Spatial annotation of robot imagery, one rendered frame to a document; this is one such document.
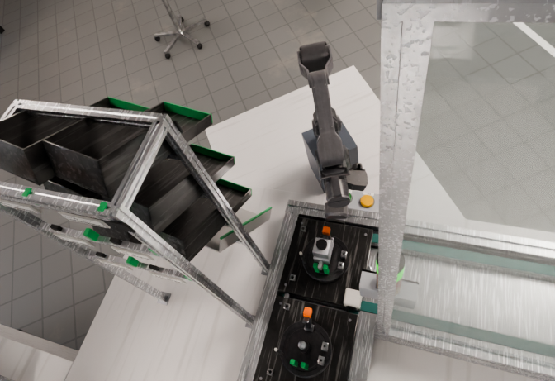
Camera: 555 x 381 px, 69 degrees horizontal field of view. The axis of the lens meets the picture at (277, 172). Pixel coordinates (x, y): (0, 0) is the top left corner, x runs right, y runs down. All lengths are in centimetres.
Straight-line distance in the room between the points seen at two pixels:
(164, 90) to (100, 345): 226
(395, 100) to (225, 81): 292
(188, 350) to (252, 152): 75
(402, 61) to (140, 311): 132
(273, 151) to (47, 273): 186
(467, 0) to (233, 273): 124
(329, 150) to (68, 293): 215
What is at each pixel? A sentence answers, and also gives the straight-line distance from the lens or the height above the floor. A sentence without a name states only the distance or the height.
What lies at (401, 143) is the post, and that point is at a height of 184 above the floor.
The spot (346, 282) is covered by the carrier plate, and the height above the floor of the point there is 97.
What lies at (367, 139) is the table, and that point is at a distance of 156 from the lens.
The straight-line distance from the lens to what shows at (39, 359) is 167.
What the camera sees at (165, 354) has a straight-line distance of 142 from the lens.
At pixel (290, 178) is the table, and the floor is 86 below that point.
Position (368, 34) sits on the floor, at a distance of 329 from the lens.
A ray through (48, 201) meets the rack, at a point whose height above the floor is 166.
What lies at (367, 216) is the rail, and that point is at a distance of 129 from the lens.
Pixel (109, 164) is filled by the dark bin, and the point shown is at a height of 167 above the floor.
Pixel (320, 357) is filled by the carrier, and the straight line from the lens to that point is 114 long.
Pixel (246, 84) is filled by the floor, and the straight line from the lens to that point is 311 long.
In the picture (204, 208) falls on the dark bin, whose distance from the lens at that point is 108.
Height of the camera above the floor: 213
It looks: 56 degrees down
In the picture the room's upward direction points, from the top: 22 degrees counter-clockwise
